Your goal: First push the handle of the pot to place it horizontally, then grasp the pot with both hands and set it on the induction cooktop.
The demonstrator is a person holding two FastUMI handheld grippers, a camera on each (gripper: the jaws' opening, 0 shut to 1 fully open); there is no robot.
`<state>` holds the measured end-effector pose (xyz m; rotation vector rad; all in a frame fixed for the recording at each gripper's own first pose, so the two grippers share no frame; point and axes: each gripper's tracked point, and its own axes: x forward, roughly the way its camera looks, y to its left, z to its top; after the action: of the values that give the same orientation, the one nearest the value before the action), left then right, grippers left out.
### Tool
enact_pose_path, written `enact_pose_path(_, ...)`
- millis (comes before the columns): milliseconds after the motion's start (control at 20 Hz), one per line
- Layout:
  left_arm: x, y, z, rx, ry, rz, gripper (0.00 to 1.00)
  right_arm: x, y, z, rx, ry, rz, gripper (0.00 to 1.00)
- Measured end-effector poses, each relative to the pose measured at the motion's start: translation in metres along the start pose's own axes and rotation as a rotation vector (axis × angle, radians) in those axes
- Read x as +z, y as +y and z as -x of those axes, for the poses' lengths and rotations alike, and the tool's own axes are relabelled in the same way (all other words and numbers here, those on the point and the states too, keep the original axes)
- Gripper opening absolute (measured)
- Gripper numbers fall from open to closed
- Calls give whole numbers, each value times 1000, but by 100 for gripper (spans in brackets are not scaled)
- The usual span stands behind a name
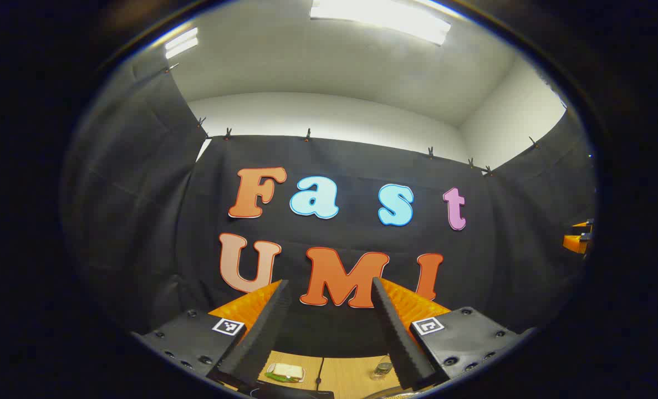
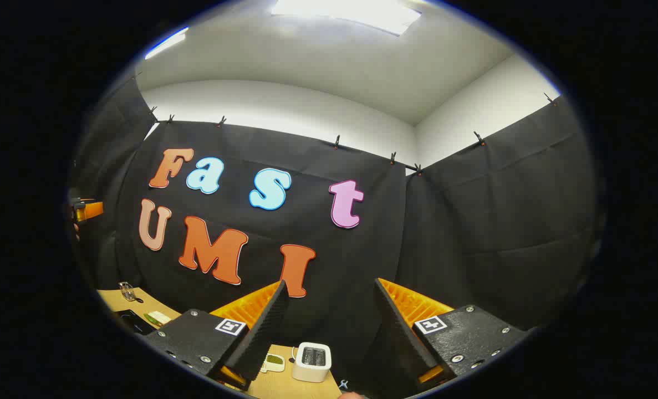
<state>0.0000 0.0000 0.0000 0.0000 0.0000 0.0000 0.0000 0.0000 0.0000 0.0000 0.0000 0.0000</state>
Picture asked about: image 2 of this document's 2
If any black induction cooktop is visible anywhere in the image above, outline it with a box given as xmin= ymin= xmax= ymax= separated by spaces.
xmin=113 ymin=309 xmax=155 ymax=336

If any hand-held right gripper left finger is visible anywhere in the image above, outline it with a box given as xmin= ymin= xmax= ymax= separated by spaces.
xmin=143 ymin=279 xmax=290 ymax=391

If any white toaster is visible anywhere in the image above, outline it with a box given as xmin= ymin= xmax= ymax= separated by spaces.
xmin=292 ymin=342 xmax=332 ymax=383

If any black backdrop cloth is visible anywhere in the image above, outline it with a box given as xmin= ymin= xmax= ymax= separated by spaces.
xmin=68 ymin=72 xmax=601 ymax=388

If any large ceiling light panel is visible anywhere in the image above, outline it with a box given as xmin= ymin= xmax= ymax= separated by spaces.
xmin=271 ymin=0 xmax=422 ymax=37

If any row of black cloth clips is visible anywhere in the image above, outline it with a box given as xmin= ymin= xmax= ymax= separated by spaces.
xmin=132 ymin=69 xmax=559 ymax=178

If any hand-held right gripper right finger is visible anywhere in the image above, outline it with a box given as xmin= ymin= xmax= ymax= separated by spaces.
xmin=373 ymin=278 xmax=529 ymax=391

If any ceiling strip light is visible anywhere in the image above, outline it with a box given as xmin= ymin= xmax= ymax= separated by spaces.
xmin=145 ymin=28 xmax=188 ymax=60

